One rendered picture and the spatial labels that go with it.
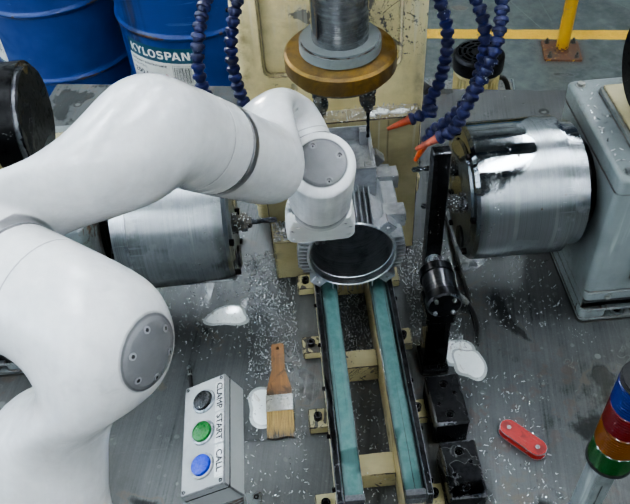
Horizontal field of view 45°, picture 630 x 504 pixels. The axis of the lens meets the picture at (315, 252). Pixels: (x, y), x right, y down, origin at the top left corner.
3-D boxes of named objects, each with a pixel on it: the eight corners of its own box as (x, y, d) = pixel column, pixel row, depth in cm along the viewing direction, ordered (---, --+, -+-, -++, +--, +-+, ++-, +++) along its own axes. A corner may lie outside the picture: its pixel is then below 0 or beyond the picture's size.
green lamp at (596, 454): (580, 439, 104) (587, 422, 101) (623, 435, 104) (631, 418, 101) (595, 480, 100) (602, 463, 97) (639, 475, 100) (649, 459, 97)
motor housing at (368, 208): (297, 219, 153) (290, 145, 139) (390, 212, 153) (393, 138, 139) (301, 295, 139) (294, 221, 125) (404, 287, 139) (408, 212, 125)
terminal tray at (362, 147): (314, 159, 142) (312, 128, 136) (370, 155, 142) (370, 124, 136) (317, 202, 133) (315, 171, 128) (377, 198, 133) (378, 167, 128)
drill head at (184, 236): (80, 228, 155) (42, 130, 137) (258, 212, 155) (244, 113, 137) (61, 324, 137) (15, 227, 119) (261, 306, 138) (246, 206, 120)
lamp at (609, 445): (587, 422, 101) (595, 404, 98) (631, 418, 101) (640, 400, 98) (602, 463, 97) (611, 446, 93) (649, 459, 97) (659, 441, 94)
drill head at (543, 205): (402, 200, 156) (407, 99, 138) (598, 182, 157) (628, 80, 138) (423, 291, 139) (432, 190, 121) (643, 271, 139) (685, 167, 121)
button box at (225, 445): (204, 403, 114) (183, 387, 110) (244, 388, 112) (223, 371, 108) (201, 512, 102) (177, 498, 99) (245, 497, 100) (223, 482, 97)
